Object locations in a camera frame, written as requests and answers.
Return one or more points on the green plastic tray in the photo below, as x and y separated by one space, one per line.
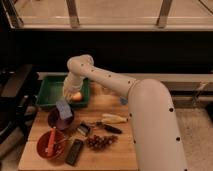
51 91

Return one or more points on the black rectangular remote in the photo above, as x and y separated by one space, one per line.
74 152

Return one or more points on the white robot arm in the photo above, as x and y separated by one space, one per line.
158 141

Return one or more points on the apple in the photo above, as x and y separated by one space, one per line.
77 97

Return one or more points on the black chair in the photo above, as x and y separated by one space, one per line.
16 96

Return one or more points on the banana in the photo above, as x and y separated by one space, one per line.
113 119

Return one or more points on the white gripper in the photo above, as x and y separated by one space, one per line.
67 95

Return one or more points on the blue sponge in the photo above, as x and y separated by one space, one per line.
64 109

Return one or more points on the red bowl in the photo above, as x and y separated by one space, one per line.
59 145

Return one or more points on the purple bowl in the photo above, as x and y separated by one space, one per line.
54 120

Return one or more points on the bunch of red grapes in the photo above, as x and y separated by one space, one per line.
99 143

